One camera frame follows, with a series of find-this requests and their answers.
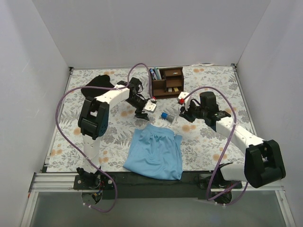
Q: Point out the light blue shorts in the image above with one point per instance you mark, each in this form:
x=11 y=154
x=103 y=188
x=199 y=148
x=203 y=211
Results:
x=155 y=153

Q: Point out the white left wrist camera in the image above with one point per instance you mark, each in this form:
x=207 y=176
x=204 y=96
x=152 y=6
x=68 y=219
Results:
x=150 y=105

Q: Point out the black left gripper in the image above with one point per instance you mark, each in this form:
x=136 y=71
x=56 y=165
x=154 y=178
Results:
x=140 y=109

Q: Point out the aluminium frame rail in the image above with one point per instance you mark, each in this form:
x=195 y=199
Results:
x=45 y=182

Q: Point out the black folded cloth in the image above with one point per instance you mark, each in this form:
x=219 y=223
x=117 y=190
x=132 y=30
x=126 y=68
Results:
x=99 y=81

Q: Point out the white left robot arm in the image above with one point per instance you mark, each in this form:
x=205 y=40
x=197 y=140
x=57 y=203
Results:
x=94 y=118

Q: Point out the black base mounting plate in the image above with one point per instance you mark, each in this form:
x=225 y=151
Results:
x=193 y=184

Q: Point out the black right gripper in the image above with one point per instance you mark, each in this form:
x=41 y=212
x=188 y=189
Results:
x=187 y=114

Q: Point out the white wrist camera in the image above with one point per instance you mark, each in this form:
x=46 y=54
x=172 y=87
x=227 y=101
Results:
x=150 y=105
x=184 y=99

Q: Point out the floral tablecloth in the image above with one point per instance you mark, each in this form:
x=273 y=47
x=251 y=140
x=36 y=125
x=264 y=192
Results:
x=201 y=147

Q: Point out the brown wooden desk organizer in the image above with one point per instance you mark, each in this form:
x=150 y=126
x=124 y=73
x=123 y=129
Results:
x=171 y=77

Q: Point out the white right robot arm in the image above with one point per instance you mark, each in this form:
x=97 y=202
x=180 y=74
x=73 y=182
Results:
x=263 y=163

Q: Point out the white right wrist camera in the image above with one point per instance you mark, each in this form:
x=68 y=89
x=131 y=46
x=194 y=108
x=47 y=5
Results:
x=184 y=99

